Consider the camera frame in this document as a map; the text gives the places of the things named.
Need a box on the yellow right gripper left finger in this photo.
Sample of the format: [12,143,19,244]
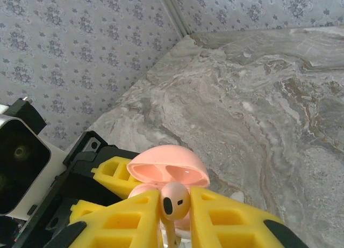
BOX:
[44,188,162,248]

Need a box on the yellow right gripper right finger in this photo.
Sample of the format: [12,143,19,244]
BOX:
[189,187,309,248]

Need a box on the pink wireless earbud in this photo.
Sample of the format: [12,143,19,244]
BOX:
[159,181,190,248]

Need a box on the pink earbud charging case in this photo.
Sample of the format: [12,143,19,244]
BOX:
[126,145,211,239]

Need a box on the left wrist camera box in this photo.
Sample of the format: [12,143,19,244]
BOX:
[0,97,67,222]

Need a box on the aluminium corner post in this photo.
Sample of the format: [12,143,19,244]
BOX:
[160,0,195,37]

